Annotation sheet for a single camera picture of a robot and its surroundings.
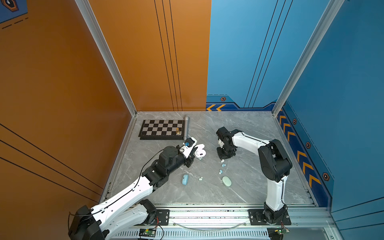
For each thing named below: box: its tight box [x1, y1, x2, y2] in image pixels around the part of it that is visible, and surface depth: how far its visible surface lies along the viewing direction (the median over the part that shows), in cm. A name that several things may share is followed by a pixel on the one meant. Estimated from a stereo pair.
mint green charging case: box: [221, 176, 232, 187], surface depth 85 cm
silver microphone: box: [183, 115, 190, 140], surface depth 111 cm
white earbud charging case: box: [194, 144, 207, 158], surface depth 75 cm
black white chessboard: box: [138, 120, 185, 140], surface depth 107 cm
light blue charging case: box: [182, 174, 189, 186], surface depth 84 cm
